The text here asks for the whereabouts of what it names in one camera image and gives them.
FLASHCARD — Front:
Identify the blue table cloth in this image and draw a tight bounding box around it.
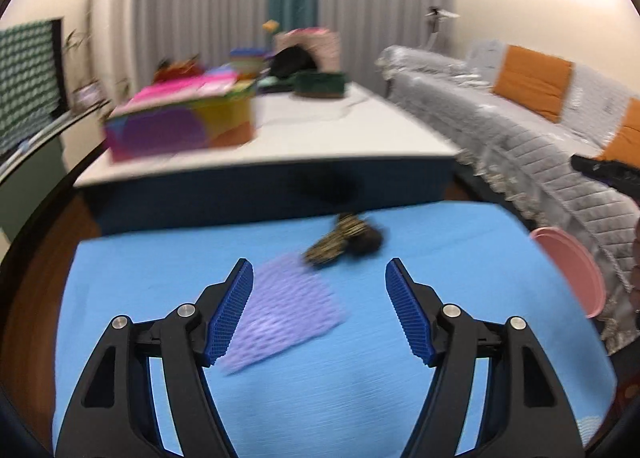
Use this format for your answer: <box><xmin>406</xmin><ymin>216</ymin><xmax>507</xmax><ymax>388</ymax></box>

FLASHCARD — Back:
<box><xmin>52</xmin><ymin>201</ymin><xmax>618</xmax><ymax>458</ymax></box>

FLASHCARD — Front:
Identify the white floor lamp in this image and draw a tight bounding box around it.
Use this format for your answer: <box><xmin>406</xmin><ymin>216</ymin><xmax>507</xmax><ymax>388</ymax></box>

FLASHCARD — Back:
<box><xmin>425</xmin><ymin>6</ymin><xmax>458</xmax><ymax>52</ymax></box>

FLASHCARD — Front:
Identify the white top coffee table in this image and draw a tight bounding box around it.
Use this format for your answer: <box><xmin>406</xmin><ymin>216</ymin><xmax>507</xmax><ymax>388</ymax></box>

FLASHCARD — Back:
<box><xmin>74</xmin><ymin>81</ymin><xmax>463</xmax><ymax>236</ymax></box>

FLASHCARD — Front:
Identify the green television cabinet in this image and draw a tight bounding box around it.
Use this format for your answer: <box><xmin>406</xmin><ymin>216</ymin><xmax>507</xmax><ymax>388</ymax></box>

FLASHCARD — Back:
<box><xmin>0</xmin><ymin>98</ymin><xmax>113</xmax><ymax>244</ymax></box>

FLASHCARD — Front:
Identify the black hat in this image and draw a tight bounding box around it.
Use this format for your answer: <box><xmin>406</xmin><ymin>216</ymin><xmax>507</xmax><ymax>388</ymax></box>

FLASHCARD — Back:
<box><xmin>269</xmin><ymin>46</ymin><xmax>321</xmax><ymax>80</ymax></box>

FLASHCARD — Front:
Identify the pink basin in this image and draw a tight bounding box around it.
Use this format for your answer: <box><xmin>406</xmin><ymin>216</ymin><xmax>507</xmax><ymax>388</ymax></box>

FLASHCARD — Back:
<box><xmin>530</xmin><ymin>227</ymin><xmax>607</xmax><ymax>320</ymax></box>

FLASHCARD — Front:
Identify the brown teapot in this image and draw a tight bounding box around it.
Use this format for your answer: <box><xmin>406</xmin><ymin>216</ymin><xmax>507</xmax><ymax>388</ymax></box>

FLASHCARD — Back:
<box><xmin>155</xmin><ymin>58</ymin><xmax>206</xmax><ymax>82</ymax></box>

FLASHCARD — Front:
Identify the orange cushion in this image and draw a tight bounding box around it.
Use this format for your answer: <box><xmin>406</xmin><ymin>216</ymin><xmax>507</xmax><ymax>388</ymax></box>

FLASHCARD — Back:
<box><xmin>597</xmin><ymin>97</ymin><xmax>640</xmax><ymax>164</ymax></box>
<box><xmin>492</xmin><ymin>45</ymin><xmax>573</xmax><ymax>123</ymax></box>

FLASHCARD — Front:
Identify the black television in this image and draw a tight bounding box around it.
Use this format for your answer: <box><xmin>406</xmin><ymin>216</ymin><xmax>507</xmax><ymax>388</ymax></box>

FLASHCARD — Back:
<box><xmin>0</xmin><ymin>17</ymin><xmax>68</xmax><ymax>159</ymax></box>

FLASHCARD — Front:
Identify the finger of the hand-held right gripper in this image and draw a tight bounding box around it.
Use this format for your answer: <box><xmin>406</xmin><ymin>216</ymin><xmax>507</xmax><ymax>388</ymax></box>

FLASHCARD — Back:
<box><xmin>571</xmin><ymin>154</ymin><xmax>621</xmax><ymax>185</ymax></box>

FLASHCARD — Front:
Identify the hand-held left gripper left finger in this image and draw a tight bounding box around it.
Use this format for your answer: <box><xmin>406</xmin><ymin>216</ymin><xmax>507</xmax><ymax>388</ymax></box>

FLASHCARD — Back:
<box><xmin>54</xmin><ymin>258</ymin><xmax>255</xmax><ymax>458</ymax></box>

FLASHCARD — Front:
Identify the dark fuzzy object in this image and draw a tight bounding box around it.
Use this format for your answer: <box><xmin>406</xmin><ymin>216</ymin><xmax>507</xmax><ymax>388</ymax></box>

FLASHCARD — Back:
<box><xmin>349</xmin><ymin>225</ymin><xmax>387</xmax><ymax>260</ymax></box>

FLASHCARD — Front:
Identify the stack of coloured bowls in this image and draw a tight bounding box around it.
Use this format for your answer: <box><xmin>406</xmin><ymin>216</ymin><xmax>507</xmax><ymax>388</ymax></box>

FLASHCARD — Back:
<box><xmin>231</xmin><ymin>47</ymin><xmax>266</xmax><ymax>79</ymax></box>

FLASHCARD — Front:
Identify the dark green round container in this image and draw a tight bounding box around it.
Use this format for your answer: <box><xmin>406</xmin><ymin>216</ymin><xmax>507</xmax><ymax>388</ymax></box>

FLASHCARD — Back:
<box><xmin>292</xmin><ymin>72</ymin><xmax>348</xmax><ymax>100</ymax></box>

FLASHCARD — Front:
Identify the dark floral cloth piece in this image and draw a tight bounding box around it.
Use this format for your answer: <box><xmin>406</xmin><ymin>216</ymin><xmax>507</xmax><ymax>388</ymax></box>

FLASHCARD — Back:
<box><xmin>302</xmin><ymin>213</ymin><xmax>371</xmax><ymax>269</ymax></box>

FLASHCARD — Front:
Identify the pink flat box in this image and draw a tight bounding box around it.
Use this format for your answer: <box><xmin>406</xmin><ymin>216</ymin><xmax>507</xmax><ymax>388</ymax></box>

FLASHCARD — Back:
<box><xmin>130</xmin><ymin>76</ymin><xmax>238</xmax><ymax>104</ymax></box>

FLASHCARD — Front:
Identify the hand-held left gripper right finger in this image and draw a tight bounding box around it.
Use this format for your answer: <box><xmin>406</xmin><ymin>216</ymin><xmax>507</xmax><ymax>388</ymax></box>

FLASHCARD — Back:
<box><xmin>385</xmin><ymin>258</ymin><xmax>586</xmax><ymax>458</ymax></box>

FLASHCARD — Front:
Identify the white standing air conditioner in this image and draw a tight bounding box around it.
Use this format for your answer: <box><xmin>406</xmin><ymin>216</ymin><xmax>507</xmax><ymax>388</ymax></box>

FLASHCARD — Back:
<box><xmin>92</xmin><ymin>0</ymin><xmax>141</xmax><ymax>104</ymax></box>

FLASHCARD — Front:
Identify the colourful tin box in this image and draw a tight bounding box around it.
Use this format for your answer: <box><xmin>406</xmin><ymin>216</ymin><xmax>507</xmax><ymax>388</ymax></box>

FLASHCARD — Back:
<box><xmin>103</xmin><ymin>83</ymin><xmax>258</xmax><ymax>163</ymax></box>

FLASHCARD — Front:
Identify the bamboo plant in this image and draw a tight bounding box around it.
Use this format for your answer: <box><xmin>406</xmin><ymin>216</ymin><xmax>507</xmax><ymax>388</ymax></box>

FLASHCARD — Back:
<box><xmin>65</xmin><ymin>13</ymin><xmax>131</xmax><ymax>104</ymax></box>

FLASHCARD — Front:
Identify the green checked cloth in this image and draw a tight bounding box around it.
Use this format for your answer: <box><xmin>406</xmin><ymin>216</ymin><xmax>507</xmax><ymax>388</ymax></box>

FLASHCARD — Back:
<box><xmin>0</xmin><ymin>21</ymin><xmax>57</xmax><ymax>154</ymax></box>

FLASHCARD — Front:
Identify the grey quilted sofa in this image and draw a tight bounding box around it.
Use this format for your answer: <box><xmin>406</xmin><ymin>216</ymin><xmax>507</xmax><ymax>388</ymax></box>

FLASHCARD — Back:
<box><xmin>376</xmin><ymin>38</ymin><xmax>640</xmax><ymax>354</ymax></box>

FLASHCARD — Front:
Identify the small photo frame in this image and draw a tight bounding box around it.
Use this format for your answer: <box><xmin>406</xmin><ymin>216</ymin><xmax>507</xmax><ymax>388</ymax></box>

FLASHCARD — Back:
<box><xmin>72</xmin><ymin>84</ymin><xmax>103</xmax><ymax>106</ymax></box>

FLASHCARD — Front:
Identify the purple foam net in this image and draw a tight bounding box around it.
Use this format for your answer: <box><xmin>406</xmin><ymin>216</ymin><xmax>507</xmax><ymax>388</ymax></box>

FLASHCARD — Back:
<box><xmin>220</xmin><ymin>252</ymin><xmax>349</xmax><ymax>376</ymax></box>

